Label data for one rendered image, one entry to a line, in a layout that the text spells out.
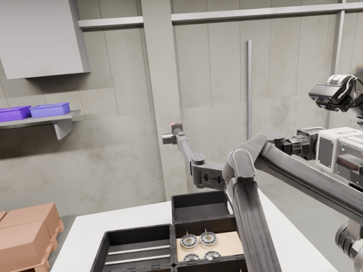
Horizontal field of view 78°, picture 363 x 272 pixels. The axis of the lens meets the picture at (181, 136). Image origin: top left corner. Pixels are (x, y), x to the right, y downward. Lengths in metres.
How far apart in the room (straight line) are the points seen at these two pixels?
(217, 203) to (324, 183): 1.22
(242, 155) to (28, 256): 2.50
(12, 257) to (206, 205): 1.90
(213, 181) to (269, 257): 0.34
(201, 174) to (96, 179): 2.54
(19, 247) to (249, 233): 2.45
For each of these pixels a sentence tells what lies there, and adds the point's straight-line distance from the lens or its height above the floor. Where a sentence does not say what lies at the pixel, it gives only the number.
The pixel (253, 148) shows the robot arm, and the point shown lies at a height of 1.61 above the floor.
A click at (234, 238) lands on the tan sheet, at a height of 0.83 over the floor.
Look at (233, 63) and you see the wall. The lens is 3.03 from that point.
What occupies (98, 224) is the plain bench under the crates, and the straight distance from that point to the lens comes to 1.98.
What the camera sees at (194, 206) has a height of 0.83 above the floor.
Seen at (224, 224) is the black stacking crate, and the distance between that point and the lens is 1.47.
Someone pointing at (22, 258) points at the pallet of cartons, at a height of 0.24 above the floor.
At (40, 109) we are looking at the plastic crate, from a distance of 2.61.
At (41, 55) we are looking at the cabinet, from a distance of 2.69.
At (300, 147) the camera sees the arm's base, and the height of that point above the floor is 1.45.
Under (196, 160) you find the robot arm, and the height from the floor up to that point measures 1.51.
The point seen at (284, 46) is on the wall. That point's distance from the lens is 3.35.
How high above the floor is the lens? 1.81
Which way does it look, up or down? 17 degrees down
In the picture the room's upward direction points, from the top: 5 degrees counter-clockwise
